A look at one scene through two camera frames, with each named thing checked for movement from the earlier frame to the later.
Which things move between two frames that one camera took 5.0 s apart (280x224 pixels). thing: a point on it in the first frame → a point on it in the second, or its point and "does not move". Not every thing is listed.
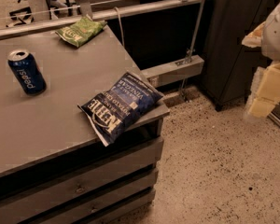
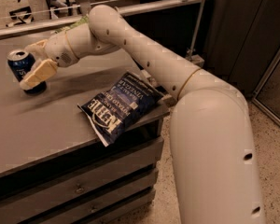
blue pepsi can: (27, 72) does not move
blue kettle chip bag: (115, 110) does not move
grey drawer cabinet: (48, 166) does not move
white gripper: (277, 32) → (58, 51)
